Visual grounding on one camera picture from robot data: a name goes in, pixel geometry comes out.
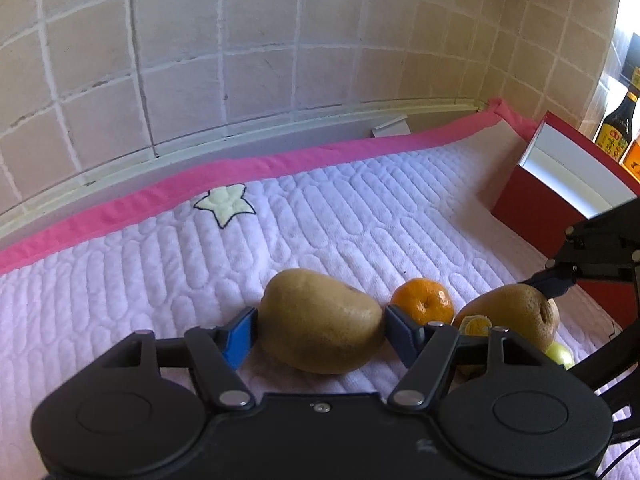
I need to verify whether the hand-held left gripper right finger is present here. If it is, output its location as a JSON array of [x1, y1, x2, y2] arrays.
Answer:
[[384, 305, 560, 409]]

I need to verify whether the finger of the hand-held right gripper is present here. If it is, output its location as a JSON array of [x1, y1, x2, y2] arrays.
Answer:
[[569, 317, 640, 397], [527, 204, 640, 302]]

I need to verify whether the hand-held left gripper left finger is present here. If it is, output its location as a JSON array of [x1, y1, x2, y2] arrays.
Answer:
[[100, 306, 259, 409]]

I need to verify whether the brown pear with dark spot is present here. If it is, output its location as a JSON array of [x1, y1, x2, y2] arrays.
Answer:
[[452, 283, 560, 376]]

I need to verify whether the large brown pear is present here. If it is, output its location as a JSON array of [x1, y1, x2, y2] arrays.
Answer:
[[258, 268, 387, 375]]

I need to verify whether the mandarin orange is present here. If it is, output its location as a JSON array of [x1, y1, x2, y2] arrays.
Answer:
[[390, 278, 456, 326]]

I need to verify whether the small yellow-green fruit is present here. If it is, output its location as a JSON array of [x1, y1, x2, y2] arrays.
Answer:
[[545, 341, 574, 370]]

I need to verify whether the small yellow object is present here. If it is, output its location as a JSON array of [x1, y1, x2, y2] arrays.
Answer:
[[460, 314, 494, 337]]

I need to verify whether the red box with white inside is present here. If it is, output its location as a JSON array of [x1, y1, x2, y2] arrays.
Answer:
[[492, 112, 640, 333]]

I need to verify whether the white towel mat pink border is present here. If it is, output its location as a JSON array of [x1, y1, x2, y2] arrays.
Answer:
[[0, 97, 635, 480]]

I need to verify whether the bottle with orange label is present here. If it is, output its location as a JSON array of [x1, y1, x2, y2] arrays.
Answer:
[[621, 130, 640, 182]]

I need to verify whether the dark soy sauce bottle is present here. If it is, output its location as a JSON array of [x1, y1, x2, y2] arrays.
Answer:
[[594, 66, 640, 164]]

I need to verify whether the small white plastic piece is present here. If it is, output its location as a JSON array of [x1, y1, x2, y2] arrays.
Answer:
[[370, 114, 411, 138]]

